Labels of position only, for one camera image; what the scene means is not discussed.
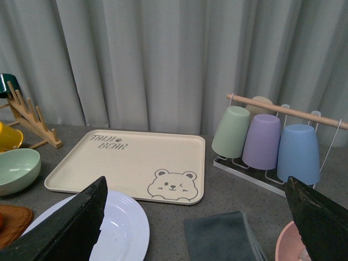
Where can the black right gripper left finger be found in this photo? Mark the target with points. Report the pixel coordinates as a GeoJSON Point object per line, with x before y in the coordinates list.
{"type": "Point", "coordinates": [69, 233]}

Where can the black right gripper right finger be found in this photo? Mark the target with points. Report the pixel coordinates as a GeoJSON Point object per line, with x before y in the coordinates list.
{"type": "Point", "coordinates": [321, 222]}

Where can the white ribbed plate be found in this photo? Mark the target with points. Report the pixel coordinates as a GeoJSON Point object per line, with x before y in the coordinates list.
{"type": "Point", "coordinates": [125, 231]}

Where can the pink bowl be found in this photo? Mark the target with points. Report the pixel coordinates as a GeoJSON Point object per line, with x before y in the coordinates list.
{"type": "Point", "coordinates": [289, 245]}

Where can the wooden cutting board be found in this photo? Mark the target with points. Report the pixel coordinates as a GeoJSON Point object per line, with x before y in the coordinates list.
{"type": "Point", "coordinates": [14, 221]}

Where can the blue plastic cup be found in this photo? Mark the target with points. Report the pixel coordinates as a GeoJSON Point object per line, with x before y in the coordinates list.
{"type": "Point", "coordinates": [298, 154]}

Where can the light green bowl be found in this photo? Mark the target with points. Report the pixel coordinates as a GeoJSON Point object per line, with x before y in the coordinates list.
{"type": "Point", "coordinates": [19, 169]}

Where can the purple plastic cup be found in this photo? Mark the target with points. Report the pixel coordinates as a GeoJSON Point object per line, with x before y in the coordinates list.
{"type": "Point", "coordinates": [262, 142]}

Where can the dark grey cloth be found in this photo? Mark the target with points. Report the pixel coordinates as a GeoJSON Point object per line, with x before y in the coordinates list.
{"type": "Point", "coordinates": [222, 237]}

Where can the beige bear tray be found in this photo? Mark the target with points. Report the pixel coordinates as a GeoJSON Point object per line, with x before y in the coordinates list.
{"type": "Point", "coordinates": [156, 167]}

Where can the yellow mug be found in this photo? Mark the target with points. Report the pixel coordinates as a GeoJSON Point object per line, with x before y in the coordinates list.
{"type": "Point", "coordinates": [10, 138]}

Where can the wooden dish rack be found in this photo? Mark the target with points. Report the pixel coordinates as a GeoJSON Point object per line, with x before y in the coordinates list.
{"type": "Point", "coordinates": [30, 117]}

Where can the green plastic cup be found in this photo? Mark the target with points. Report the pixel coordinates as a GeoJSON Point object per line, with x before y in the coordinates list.
{"type": "Point", "coordinates": [231, 133]}

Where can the dark green bowl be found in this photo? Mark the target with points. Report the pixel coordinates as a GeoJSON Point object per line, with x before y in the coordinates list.
{"type": "Point", "coordinates": [4, 86]}

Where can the grey curtain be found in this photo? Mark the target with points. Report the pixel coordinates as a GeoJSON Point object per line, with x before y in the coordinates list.
{"type": "Point", "coordinates": [167, 66]}

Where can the white wire cup rack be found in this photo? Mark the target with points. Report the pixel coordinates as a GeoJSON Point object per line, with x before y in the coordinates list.
{"type": "Point", "coordinates": [256, 176]}

